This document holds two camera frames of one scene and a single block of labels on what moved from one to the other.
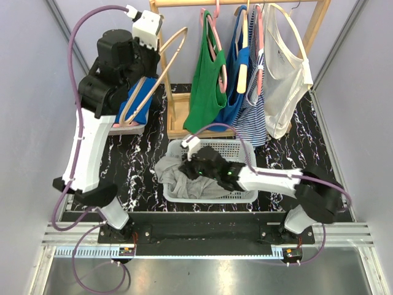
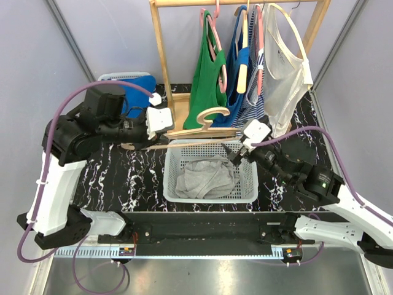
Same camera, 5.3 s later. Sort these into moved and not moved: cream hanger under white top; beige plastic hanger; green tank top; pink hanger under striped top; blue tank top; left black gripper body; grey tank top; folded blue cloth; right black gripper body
Moved: right black gripper body; beige plastic hanger; grey tank top; left black gripper body
Not moved: blue tank top; pink hanger under striped top; green tank top; cream hanger under white top; folded blue cloth
